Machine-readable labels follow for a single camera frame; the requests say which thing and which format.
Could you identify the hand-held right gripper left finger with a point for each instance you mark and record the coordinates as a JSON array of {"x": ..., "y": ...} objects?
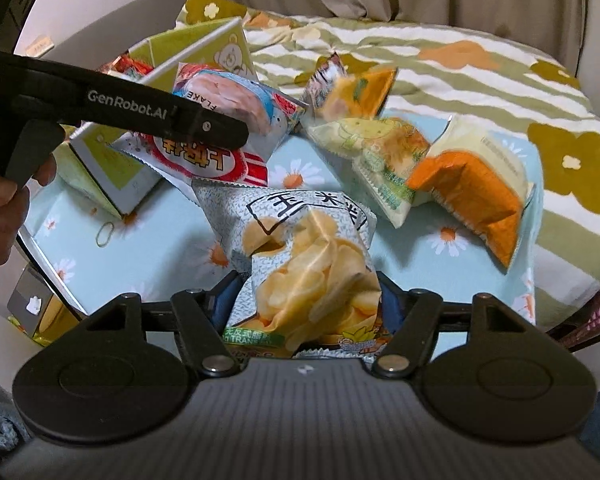
[{"x": 220, "y": 295}]

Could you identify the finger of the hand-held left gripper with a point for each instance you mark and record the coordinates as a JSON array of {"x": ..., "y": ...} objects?
[{"x": 210, "y": 126}]

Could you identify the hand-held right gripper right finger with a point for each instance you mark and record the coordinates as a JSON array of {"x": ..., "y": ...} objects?
[{"x": 392, "y": 305}]

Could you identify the red white snack packet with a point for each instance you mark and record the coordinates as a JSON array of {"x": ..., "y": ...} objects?
[{"x": 220, "y": 165}]

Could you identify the blue pink snack packet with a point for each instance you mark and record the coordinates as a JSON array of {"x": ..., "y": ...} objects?
[{"x": 230, "y": 90}]

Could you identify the grey chip packet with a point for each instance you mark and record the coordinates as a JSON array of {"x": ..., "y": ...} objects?
[{"x": 305, "y": 260}]

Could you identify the yellow cardboard box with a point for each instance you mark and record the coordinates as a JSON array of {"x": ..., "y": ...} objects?
[{"x": 115, "y": 175}]

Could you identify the orange cream snack packet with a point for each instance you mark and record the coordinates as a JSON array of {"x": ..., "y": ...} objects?
[{"x": 475, "y": 195}]

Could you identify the dark orange snack packet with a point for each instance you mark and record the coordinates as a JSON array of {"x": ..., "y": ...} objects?
[{"x": 360, "y": 92}]

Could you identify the yellow green snack packet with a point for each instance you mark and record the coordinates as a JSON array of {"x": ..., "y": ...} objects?
[{"x": 380, "y": 150}]

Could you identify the person's left hand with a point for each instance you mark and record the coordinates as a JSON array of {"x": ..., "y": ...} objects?
[{"x": 0, "y": 220}]

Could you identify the rubber band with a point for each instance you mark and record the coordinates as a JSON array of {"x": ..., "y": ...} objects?
[{"x": 105, "y": 235}]

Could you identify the grey yellow box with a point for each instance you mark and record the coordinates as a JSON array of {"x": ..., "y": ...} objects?
[{"x": 35, "y": 305}]

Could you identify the pink patterned cloth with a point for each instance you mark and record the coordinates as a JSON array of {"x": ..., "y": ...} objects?
[{"x": 595, "y": 315}]

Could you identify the floral striped blanket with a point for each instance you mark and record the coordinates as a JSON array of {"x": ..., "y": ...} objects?
[{"x": 480, "y": 90}]

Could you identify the blue knitted cloth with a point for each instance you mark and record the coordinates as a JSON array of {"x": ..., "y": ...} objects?
[{"x": 0, "y": 420}]

